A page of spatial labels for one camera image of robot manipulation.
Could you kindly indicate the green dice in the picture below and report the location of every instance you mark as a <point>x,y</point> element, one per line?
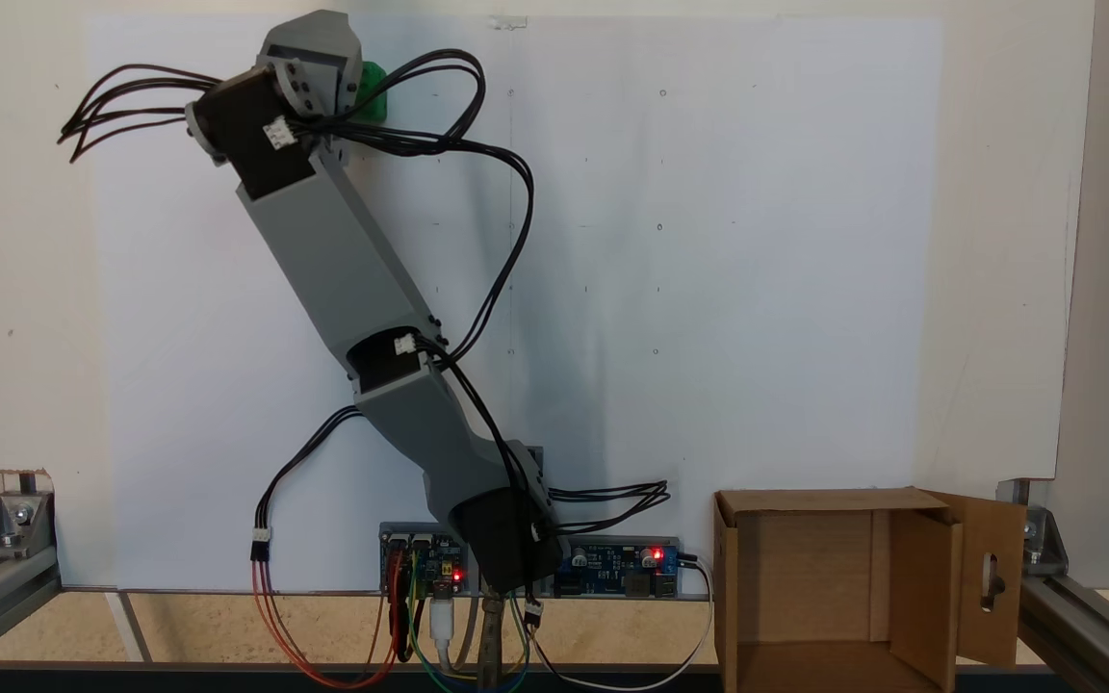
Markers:
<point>376,91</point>

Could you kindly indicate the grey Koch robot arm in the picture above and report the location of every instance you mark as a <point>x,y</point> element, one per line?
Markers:
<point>343,260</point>

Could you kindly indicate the motor driver circuit board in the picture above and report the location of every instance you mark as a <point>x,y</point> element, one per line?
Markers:
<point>434,558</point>

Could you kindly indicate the white USB plug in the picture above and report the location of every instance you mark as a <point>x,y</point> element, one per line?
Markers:
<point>443,621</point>

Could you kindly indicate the blue power circuit board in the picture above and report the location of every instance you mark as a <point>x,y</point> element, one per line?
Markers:
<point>612,568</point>

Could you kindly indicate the metal table clamp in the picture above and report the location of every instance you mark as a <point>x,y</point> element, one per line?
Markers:
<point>492,645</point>

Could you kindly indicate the brown cardboard box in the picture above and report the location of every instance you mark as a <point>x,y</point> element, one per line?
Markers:
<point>805,577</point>

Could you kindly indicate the metal corner bracket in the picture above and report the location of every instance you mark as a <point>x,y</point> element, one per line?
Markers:
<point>15,520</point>
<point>1041,539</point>

